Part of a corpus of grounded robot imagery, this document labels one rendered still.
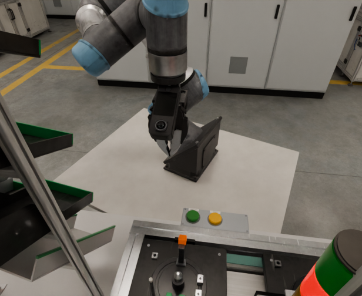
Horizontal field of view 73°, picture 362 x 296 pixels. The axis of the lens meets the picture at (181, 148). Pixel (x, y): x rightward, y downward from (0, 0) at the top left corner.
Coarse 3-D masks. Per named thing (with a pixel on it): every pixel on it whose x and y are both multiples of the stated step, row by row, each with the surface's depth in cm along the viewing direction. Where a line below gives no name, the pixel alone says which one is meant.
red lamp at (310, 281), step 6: (312, 270) 27; (306, 276) 29; (312, 276) 27; (306, 282) 28; (312, 282) 26; (318, 282) 26; (300, 288) 29; (306, 288) 28; (312, 288) 26; (318, 288) 25; (306, 294) 28; (312, 294) 27; (318, 294) 26; (324, 294) 25
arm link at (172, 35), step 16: (144, 0) 40; (160, 0) 38; (176, 0) 39; (144, 16) 42; (160, 16) 40; (176, 16) 40; (160, 32) 41; (176, 32) 42; (160, 48) 43; (176, 48) 43
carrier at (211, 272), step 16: (144, 240) 71; (144, 256) 68; (160, 256) 68; (176, 256) 68; (192, 256) 68; (208, 256) 68; (224, 256) 68; (144, 272) 64; (160, 272) 62; (176, 272) 57; (192, 272) 62; (208, 272) 64; (224, 272) 64; (144, 288) 61; (160, 288) 59; (176, 288) 58; (192, 288) 59; (208, 288) 61; (224, 288) 61
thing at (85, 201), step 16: (0, 192) 47; (16, 192) 50; (64, 192) 56; (80, 192) 55; (0, 208) 47; (16, 208) 48; (32, 208) 38; (64, 208) 50; (80, 208) 51; (0, 224) 34; (16, 224) 36; (32, 224) 39; (0, 240) 34; (16, 240) 37; (32, 240) 40; (0, 256) 35
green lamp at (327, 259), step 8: (328, 248) 24; (328, 256) 24; (336, 256) 22; (320, 264) 25; (328, 264) 24; (336, 264) 22; (320, 272) 25; (328, 272) 24; (336, 272) 23; (344, 272) 22; (320, 280) 25; (328, 280) 24; (336, 280) 23; (344, 280) 22; (328, 288) 24; (336, 288) 23
